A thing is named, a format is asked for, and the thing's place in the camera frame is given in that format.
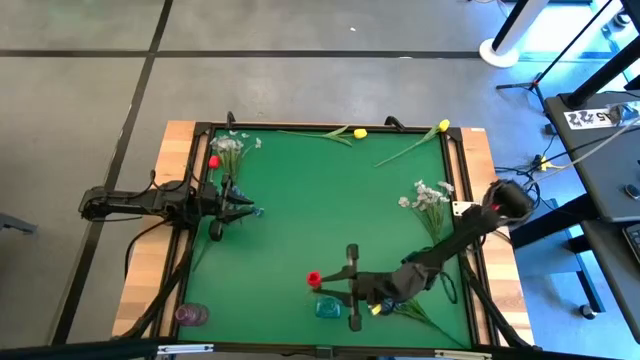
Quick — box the green table mat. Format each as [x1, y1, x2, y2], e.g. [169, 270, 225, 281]
[177, 127, 474, 350]

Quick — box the black tripod stand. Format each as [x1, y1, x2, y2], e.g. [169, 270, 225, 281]
[496, 0, 615, 109]

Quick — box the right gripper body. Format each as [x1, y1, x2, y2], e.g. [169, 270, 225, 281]
[347, 243, 399, 333]

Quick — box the black overhead beam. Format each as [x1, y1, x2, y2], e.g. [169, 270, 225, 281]
[0, 335, 640, 360]

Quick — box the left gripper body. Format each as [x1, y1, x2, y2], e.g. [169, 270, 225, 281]
[202, 174, 234, 243]

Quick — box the grey metal foot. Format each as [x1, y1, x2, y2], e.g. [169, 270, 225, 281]
[0, 212, 39, 236]

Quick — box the dark grey desk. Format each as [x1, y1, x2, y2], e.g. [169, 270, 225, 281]
[543, 91, 640, 225]
[581, 219, 640, 346]

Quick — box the white pole with round base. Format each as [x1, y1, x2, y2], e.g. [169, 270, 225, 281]
[478, 0, 551, 69]

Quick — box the white artificial flower bunch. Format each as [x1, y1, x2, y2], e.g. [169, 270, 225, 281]
[397, 178, 456, 247]
[208, 129, 264, 194]

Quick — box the white printed label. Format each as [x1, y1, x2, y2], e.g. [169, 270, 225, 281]
[563, 107, 625, 131]

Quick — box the black table frame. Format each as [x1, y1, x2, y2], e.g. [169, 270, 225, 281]
[149, 121, 501, 360]

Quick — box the black desk leg frame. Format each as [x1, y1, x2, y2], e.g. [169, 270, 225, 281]
[509, 192, 609, 314]

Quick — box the pink ribbed glass vase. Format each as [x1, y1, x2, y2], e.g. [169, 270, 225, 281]
[174, 302, 210, 328]

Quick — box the white cable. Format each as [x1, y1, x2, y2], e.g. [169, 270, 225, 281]
[547, 115, 640, 171]

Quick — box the black diagonal strut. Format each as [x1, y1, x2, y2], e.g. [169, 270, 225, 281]
[460, 257, 532, 347]
[117, 244, 194, 341]

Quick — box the thick black post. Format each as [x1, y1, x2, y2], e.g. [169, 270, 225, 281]
[566, 47, 640, 109]

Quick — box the yellow artificial tulip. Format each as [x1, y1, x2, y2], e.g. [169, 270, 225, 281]
[277, 124, 369, 148]
[374, 118, 451, 168]

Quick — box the silver aluminium bar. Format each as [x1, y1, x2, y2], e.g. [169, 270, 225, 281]
[157, 343, 215, 356]
[433, 349, 494, 360]

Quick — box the black keyboard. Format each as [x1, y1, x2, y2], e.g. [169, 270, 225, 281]
[622, 222, 640, 266]

